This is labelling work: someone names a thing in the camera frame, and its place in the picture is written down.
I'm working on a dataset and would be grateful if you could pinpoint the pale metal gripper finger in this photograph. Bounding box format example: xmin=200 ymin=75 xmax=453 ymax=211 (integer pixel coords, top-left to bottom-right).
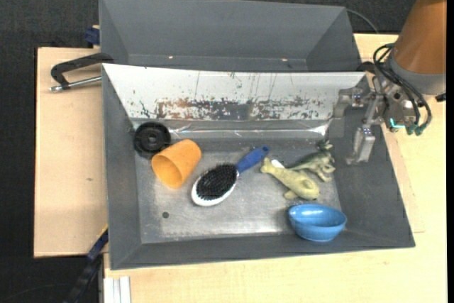
xmin=345 ymin=126 xmax=377 ymax=166
xmin=333 ymin=86 xmax=374 ymax=119

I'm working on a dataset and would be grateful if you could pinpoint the green toy fish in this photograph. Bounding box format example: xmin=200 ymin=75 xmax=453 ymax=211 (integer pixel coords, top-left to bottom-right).
xmin=260 ymin=157 xmax=321 ymax=202

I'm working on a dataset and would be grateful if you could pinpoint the green toy dinosaur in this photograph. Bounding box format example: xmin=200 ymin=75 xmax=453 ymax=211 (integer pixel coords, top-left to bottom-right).
xmin=288 ymin=138 xmax=337 ymax=183

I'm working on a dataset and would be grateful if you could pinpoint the blue bowl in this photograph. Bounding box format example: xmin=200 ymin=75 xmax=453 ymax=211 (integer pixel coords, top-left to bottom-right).
xmin=287 ymin=203 xmax=348 ymax=243

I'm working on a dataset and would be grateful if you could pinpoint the orange plastic cup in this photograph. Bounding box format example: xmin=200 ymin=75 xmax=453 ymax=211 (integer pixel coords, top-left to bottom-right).
xmin=150 ymin=138 xmax=203 ymax=189

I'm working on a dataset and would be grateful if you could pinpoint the blue and white hairbrush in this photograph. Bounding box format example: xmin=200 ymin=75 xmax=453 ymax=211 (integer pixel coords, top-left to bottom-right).
xmin=190 ymin=145 xmax=270 ymax=208

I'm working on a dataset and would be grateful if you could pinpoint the grey metal bin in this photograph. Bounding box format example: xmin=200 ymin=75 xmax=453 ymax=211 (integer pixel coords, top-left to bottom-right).
xmin=98 ymin=0 xmax=416 ymax=270

